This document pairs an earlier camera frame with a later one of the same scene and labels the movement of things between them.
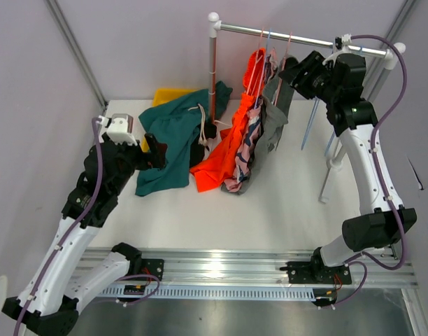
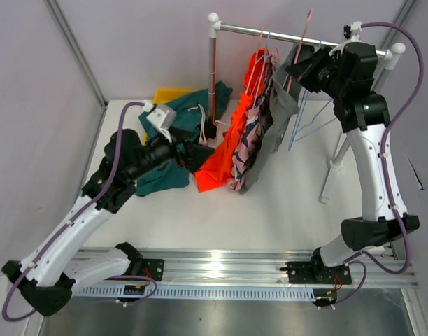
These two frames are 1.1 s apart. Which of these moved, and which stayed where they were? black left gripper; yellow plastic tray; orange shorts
Moved: black left gripper
Stayed: yellow plastic tray; orange shorts
